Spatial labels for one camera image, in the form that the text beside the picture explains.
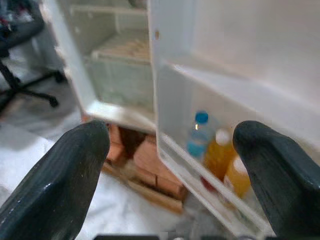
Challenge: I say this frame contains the water bottle blue cap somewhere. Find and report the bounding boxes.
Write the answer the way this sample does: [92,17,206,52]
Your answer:
[186,110,219,165]

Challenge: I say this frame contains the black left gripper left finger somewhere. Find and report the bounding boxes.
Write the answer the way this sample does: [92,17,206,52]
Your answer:
[0,120,111,240]

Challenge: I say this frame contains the orange juice bottle white cap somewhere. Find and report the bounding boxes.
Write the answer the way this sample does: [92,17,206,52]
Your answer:
[203,128,238,182]
[224,156,252,200]

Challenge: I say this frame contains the silver mini fridge body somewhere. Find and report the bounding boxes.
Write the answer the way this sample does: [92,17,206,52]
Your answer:
[41,0,158,131]

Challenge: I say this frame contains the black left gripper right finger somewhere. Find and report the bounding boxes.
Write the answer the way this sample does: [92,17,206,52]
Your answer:
[233,120,320,236]

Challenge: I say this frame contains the silver fridge door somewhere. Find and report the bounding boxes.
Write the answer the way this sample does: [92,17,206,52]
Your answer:
[147,0,320,236]

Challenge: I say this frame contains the white slatted fridge rack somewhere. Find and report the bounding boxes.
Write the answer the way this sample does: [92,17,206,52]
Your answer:
[91,39,154,65]

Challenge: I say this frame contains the black office chair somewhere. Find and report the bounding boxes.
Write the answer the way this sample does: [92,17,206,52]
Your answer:
[0,0,66,109]

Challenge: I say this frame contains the wooden base board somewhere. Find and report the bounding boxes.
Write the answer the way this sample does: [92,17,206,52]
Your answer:
[102,162,185,216]

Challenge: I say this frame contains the orange clay brick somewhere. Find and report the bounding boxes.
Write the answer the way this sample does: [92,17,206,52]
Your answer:
[106,124,126,165]
[133,142,187,201]

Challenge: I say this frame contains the white door shelf rail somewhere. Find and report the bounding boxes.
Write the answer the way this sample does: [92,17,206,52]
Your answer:
[158,134,273,233]

